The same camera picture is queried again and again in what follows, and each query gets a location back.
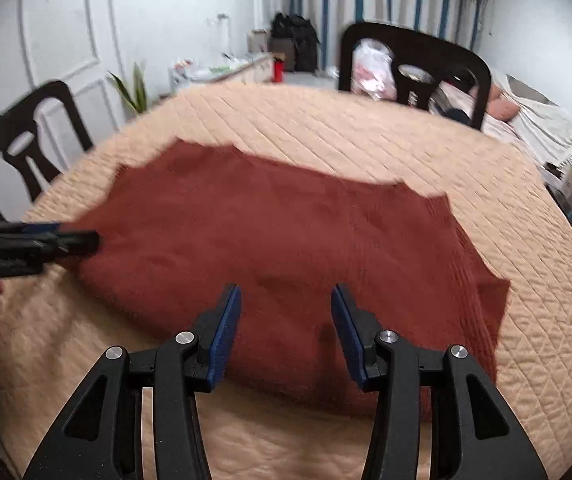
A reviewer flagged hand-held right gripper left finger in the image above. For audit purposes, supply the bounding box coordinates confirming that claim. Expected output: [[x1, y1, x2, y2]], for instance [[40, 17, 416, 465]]
[[22, 283, 243, 480]]

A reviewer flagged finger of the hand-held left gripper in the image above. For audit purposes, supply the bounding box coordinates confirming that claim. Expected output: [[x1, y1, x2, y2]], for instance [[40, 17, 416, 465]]
[[0, 221, 68, 242], [0, 230, 101, 278]]

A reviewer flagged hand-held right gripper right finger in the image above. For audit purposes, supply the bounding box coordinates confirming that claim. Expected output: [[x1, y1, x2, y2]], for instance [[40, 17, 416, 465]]
[[330, 283, 549, 480]]

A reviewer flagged red knit sweater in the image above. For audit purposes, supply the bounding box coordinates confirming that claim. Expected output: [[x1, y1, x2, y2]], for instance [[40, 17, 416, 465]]
[[58, 137, 511, 418]]

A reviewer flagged dark wooden chair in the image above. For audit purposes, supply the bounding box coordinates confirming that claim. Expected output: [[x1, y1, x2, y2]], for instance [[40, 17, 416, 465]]
[[0, 80, 94, 223], [338, 21, 492, 133]]

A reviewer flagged green potted plant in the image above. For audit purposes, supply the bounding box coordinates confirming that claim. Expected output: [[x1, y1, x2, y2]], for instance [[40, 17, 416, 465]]
[[107, 62, 149, 116]]

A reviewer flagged beige quilted blanket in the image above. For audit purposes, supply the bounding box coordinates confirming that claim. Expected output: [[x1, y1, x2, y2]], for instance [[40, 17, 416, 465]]
[[0, 81, 572, 480]]

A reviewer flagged white low cabinet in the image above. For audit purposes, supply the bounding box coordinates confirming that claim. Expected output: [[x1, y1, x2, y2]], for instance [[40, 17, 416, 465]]
[[168, 52, 274, 98]]

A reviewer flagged white plastic bag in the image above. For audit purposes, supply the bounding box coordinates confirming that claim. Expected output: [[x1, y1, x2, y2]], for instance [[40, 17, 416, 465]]
[[353, 40, 398, 101]]

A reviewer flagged small cardboard box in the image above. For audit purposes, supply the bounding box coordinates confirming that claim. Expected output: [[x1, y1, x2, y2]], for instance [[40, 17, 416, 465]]
[[541, 160, 572, 196]]

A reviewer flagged pink pillow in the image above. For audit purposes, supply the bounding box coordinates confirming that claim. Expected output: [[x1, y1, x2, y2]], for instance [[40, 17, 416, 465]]
[[486, 85, 519, 122]]

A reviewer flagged bed with white sheet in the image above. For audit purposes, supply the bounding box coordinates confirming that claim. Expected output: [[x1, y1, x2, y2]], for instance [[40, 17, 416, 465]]
[[431, 72, 572, 181]]

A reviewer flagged black backpack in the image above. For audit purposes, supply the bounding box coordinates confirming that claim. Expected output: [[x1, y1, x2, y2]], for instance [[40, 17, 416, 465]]
[[288, 14, 320, 72]]

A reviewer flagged black bag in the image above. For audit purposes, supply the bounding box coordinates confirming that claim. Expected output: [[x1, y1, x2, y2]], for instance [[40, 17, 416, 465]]
[[271, 12, 292, 40]]

